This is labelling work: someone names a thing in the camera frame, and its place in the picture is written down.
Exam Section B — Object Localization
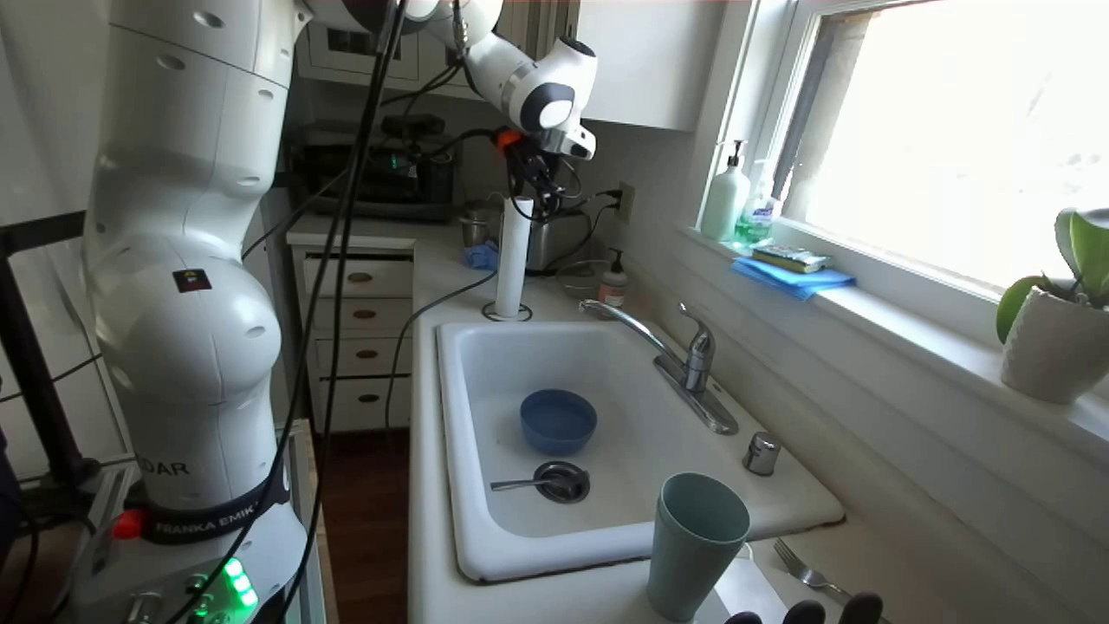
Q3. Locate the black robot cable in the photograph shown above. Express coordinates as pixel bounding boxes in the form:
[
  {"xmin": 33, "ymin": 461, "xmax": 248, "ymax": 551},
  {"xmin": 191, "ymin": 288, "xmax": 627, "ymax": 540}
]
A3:
[{"xmin": 166, "ymin": 0, "xmax": 512, "ymax": 624}]

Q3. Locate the white paper towel roll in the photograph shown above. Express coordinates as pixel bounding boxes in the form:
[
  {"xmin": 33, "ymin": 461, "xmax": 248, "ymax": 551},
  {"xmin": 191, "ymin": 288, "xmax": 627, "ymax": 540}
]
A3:
[{"xmin": 495, "ymin": 194, "xmax": 539, "ymax": 321}]

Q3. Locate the white sink basin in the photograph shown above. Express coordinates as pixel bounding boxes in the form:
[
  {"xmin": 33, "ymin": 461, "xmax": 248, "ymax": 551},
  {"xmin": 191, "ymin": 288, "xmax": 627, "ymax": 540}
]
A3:
[{"xmin": 431, "ymin": 314, "xmax": 851, "ymax": 587}]

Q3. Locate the black camera stand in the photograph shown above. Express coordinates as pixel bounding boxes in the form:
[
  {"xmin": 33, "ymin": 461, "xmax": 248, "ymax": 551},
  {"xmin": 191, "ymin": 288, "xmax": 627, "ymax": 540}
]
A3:
[{"xmin": 0, "ymin": 212, "xmax": 100, "ymax": 489}]

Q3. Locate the white plant pot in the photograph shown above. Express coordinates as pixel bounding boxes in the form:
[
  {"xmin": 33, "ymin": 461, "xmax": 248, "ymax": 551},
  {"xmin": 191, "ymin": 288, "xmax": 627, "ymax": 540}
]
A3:
[{"xmin": 996, "ymin": 281, "xmax": 1109, "ymax": 407}]

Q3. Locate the chrome sink faucet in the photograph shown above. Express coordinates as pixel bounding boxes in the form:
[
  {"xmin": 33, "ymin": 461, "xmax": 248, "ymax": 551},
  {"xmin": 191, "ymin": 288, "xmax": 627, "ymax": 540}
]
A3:
[{"xmin": 580, "ymin": 295, "xmax": 741, "ymax": 439}]

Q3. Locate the robot base with green lights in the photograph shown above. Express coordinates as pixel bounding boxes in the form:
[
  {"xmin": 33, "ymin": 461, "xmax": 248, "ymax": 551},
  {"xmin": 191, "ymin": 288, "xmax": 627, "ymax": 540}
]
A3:
[{"xmin": 65, "ymin": 496, "xmax": 312, "ymax": 624}]

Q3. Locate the white upper cabinet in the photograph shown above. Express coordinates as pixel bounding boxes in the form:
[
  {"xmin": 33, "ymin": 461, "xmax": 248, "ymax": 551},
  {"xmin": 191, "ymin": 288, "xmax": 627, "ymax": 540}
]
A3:
[{"xmin": 553, "ymin": 0, "xmax": 733, "ymax": 134}]

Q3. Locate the green soap pump bottle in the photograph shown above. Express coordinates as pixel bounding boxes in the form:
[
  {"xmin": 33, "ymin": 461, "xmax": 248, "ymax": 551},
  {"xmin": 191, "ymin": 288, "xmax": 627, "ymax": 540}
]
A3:
[{"xmin": 697, "ymin": 138, "xmax": 755, "ymax": 249}]

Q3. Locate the flat blue cloth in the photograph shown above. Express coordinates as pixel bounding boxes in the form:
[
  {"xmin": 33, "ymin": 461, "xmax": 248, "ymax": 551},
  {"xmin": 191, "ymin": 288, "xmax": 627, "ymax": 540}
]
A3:
[{"xmin": 727, "ymin": 253, "xmax": 861, "ymax": 304}]

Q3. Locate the grey and white sponge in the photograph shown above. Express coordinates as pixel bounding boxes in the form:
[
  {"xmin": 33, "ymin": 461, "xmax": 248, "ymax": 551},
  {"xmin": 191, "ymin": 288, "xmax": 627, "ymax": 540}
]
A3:
[{"xmin": 749, "ymin": 244, "xmax": 832, "ymax": 277}]

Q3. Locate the white drawer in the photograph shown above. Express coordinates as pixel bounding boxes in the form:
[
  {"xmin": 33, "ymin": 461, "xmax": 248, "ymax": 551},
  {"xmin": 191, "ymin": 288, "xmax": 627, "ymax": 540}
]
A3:
[
  {"xmin": 312, "ymin": 336, "xmax": 415, "ymax": 381},
  {"xmin": 309, "ymin": 297, "xmax": 415, "ymax": 341},
  {"xmin": 302, "ymin": 255, "xmax": 415, "ymax": 301},
  {"xmin": 315, "ymin": 377, "xmax": 415, "ymax": 433}
]

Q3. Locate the small teal bottle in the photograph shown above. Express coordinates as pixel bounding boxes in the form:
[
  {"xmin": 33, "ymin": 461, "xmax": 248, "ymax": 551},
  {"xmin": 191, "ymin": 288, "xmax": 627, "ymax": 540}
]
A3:
[{"xmin": 733, "ymin": 169, "xmax": 779, "ymax": 253}]

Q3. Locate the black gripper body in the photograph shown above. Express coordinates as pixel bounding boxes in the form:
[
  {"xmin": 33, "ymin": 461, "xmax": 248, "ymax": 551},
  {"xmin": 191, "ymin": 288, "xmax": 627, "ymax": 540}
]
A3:
[{"xmin": 505, "ymin": 120, "xmax": 586, "ymax": 177}]

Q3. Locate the black toaster oven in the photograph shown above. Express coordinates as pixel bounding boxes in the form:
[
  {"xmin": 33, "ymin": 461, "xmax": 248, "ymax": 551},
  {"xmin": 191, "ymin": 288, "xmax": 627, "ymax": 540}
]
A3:
[{"xmin": 288, "ymin": 116, "xmax": 466, "ymax": 227}]

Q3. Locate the teal plastic cup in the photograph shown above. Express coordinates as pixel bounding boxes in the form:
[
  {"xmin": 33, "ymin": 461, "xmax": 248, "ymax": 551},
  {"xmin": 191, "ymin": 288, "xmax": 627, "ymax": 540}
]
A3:
[{"xmin": 646, "ymin": 469, "xmax": 755, "ymax": 624}]

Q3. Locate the silver toaster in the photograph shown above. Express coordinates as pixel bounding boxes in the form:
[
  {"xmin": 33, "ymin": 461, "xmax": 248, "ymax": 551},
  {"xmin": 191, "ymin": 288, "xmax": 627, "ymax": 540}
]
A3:
[{"xmin": 526, "ymin": 209, "xmax": 593, "ymax": 273}]

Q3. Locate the chrome sprayer cap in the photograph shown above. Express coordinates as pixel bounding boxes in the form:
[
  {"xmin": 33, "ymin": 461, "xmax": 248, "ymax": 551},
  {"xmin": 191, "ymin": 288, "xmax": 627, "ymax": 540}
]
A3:
[{"xmin": 741, "ymin": 431, "xmax": 783, "ymax": 480}]

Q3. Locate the thin power cable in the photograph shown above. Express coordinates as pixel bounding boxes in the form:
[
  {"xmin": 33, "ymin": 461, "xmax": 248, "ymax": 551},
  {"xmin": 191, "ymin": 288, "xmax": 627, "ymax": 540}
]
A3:
[{"xmin": 383, "ymin": 266, "xmax": 502, "ymax": 433}]

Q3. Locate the white drawer cabinet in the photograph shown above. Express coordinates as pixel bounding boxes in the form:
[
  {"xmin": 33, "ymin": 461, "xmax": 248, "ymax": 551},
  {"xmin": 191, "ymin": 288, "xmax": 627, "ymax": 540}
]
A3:
[{"xmin": 285, "ymin": 222, "xmax": 420, "ymax": 437}]

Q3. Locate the metal sink drain strainer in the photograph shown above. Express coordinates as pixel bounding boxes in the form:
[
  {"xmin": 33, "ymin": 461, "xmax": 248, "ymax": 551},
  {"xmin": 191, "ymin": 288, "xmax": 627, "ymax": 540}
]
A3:
[{"xmin": 531, "ymin": 457, "xmax": 596, "ymax": 505}]

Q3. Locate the orange soap bottle black pump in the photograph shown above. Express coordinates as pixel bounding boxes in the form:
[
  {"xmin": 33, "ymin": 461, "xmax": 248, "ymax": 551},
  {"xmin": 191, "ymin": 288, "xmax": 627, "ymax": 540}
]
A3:
[{"xmin": 599, "ymin": 246, "xmax": 635, "ymax": 297}]

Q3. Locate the white window frame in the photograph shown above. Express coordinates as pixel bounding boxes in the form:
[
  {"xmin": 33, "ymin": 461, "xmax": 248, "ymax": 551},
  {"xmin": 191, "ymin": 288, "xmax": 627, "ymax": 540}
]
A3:
[{"xmin": 689, "ymin": 0, "xmax": 1109, "ymax": 304}]

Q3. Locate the blue bowl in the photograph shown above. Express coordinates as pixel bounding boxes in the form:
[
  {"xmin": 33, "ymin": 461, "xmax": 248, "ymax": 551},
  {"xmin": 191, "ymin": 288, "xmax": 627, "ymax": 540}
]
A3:
[{"xmin": 518, "ymin": 385, "xmax": 604, "ymax": 457}]

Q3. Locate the green leafy plant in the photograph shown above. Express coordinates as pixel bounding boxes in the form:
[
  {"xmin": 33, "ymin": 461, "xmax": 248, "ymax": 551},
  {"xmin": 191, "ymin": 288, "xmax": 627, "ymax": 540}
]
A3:
[{"xmin": 991, "ymin": 205, "xmax": 1109, "ymax": 348}]

